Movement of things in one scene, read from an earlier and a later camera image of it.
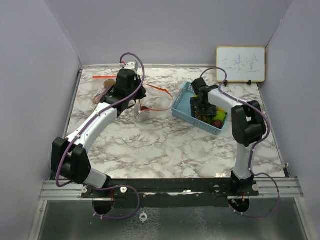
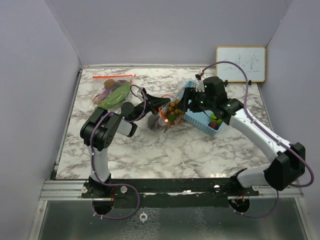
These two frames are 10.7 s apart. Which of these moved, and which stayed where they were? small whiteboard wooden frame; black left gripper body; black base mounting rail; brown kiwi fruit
Moved: black left gripper body
Stayed: black base mounting rail; small whiteboard wooden frame; brown kiwi fruit
